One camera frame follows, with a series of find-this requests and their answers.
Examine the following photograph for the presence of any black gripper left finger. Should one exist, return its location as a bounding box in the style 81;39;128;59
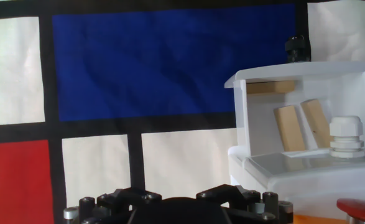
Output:
63;187;163;224

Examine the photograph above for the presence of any white drawer cabinet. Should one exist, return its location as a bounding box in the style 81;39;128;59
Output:
228;145;365;220

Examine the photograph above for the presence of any white drawer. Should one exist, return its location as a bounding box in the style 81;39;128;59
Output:
224;61;365;158

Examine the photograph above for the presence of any orange and black button box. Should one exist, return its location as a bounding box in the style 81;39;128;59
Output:
293;214;349;224

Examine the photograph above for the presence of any red mushroom push button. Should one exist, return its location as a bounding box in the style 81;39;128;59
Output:
336;198;365;224

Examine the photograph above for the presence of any colour block tablecloth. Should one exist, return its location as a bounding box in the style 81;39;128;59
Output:
0;0;365;224

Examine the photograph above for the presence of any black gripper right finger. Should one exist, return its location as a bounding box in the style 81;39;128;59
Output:
196;184;295;224

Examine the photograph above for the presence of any white cable gland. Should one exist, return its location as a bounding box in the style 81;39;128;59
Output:
329;115;365;159

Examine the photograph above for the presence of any wooden block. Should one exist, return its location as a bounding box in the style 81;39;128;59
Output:
300;98;334;149
273;105;307;152
246;80;297;95

